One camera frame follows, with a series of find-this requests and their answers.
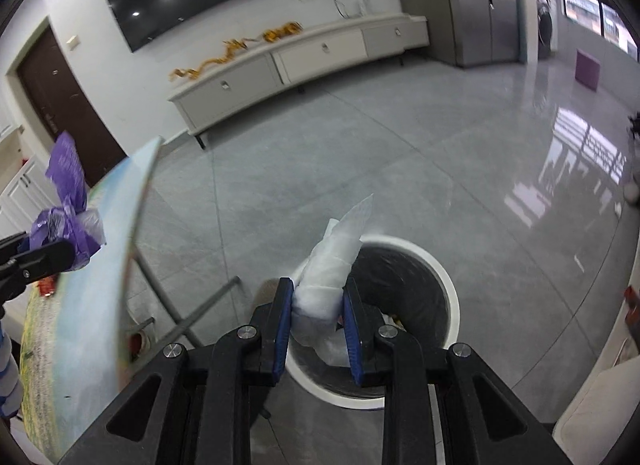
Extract white floor cabinets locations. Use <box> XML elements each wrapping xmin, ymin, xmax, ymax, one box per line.
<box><xmin>0</xmin><ymin>155</ymin><xmax>53</xmax><ymax>231</ymax></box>

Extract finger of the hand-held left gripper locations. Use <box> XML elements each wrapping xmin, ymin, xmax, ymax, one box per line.
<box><xmin>0</xmin><ymin>232</ymin><xmax>31</xmax><ymax>266</ymax></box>
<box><xmin>0</xmin><ymin>240</ymin><xmax>76</xmax><ymax>302</ymax></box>

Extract washing machine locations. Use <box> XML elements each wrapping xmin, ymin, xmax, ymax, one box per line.
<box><xmin>535</xmin><ymin>0</ymin><xmax>558</xmax><ymax>58</ymax></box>

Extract long gold dragon decoration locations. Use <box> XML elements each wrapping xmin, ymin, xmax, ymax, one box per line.
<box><xmin>170</xmin><ymin>38</ymin><xmax>251</xmax><ymax>83</ymax></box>

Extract white television stand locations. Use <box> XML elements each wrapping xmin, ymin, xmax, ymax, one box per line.
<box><xmin>167</xmin><ymin>12</ymin><xmax>431</xmax><ymax>148</ymax></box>

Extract window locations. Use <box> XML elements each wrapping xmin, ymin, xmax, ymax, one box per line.
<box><xmin>555</xmin><ymin>0</ymin><xmax>640</xmax><ymax>56</ymax></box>

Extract white ribbed plastic wrapper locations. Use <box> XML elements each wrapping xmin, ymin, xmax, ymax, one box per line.
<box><xmin>291</xmin><ymin>192</ymin><xmax>376</xmax><ymax>368</ymax></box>

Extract purple box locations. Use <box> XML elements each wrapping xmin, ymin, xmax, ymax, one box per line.
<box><xmin>575</xmin><ymin>49</ymin><xmax>602</xmax><ymax>91</ymax></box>

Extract beige sofa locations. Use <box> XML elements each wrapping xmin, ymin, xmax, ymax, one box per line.
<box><xmin>555</xmin><ymin>335</ymin><xmax>640</xmax><ymax>465</ymax></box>

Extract short gold decoration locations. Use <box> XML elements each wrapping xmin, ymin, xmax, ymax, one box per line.
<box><xmin>262</xmin><ymin>21</ymin><xmax>303</xmax><ymax>43</ymax></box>

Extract white and red container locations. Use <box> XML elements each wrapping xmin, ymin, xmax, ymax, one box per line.
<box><xmin>127</xmin><ymin>317</ymin><xmax>156</xmax><ymax>363</ymax></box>

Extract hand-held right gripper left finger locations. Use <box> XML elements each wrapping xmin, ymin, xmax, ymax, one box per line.
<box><xmin>55</xmin><ymin>277</ymin><xmax>296</xmax><ymax>465</ymax></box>

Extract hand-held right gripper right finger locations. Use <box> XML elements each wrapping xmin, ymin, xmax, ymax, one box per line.
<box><xmin>342</xmin><ymin>277</ymin><xmax>576</xmax><ymax>465</ymax></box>

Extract purple plastic wrapper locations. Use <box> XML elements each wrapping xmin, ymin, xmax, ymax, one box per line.
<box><xmin>30</xmin><ymin>132</ymin><xmax>108</xmax><ymax>273</ymax></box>

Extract dark brown door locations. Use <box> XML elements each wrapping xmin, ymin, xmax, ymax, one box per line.
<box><xmin>16</xmin><ymin>25</ymin><xmax>128</xmax><ymax>191</ymax></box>

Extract landscape printed table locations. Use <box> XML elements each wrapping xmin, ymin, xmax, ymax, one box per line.
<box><xmin>15</xmin><ymin>136</ymin><xmax>243</xmax><ymax>465</ymax></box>

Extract silver refrigerator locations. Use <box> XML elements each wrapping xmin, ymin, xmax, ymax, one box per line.
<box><xmin>437</xmin><ymin>0</ymin><xmax>523</xmax><ymax>68</ymax></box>

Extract white trash bin black liner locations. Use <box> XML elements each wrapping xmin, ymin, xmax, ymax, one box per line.
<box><xmin>285</xmin><ymin>234</ymin><xmax>460</xmax><ymax>408</ymax></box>

